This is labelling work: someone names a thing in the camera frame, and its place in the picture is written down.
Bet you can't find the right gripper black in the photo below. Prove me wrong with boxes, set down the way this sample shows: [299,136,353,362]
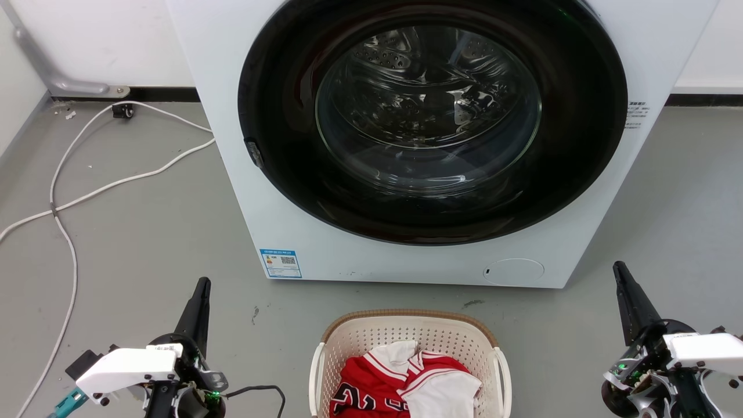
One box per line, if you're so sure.
[600,261,706,418]

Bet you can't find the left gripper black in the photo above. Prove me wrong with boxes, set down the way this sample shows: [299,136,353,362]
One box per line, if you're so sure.
[144,277,229,418]

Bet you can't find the cream plastic laundry basket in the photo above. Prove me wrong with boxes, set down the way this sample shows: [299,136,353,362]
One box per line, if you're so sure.
[309,309,513,418]

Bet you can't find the blue energy label sticker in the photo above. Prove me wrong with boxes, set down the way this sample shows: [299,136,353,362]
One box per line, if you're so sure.
[259,249,303,279]

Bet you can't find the round white filter cover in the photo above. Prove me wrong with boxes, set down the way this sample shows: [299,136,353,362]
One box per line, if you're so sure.
[483,258,545,286]

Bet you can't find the white front-load washing machine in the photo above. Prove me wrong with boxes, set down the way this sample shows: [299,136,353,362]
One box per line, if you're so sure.
[165,0,720,289]

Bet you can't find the teal plastic connector piece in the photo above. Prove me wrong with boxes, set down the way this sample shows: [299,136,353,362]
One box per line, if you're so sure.
[48,388,89,418]

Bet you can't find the black round glass washer door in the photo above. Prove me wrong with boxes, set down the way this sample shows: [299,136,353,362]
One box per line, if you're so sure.
[237,0,629,246]

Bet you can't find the red and white jersey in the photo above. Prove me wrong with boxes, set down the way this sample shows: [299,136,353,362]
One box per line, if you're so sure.
[329,347,472,418]

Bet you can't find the small printed warning label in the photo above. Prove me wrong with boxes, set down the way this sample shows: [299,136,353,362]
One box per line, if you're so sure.
[625,101,650,130]

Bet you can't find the white cloth garment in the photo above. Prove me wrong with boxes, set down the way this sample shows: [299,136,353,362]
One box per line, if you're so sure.
[369,340,483,418]

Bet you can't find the grey metal floor pipe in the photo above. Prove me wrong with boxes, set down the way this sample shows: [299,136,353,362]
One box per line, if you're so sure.
[0,0,131,99]

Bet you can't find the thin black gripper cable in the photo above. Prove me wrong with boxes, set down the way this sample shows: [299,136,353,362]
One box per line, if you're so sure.
[223,384,287,418]

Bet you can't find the white power cable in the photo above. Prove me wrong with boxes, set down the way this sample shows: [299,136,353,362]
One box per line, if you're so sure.
[16,101,213,418]
[0,137,217,243]

